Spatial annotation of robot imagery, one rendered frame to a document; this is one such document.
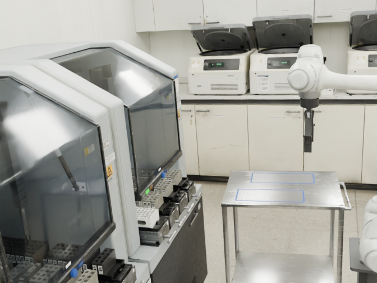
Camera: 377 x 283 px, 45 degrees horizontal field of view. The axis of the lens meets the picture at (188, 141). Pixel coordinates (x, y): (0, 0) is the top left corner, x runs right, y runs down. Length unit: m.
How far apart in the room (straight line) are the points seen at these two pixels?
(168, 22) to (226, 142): 1.32
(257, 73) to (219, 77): 0.35
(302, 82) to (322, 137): 2.63
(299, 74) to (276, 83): 2.53
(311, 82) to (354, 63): 2.49
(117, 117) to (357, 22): 2.89
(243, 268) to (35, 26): 2.10
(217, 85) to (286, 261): 2.00
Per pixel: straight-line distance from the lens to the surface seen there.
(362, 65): 4.16
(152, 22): 4.71
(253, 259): 2.88
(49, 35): 3.48
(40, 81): 1.86
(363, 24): 4.38
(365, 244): 1.87
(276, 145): 4.33
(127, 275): 1.89
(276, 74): 4.18
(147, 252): 2.15
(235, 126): 4.35
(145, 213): 2.21
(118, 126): 1.91
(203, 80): 4.32
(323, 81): 1.72
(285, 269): 2.80
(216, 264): 3.35
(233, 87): 4.26
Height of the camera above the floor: 1.85
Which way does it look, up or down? 18 degrees down
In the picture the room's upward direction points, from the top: 4 degrees counter-clockwise
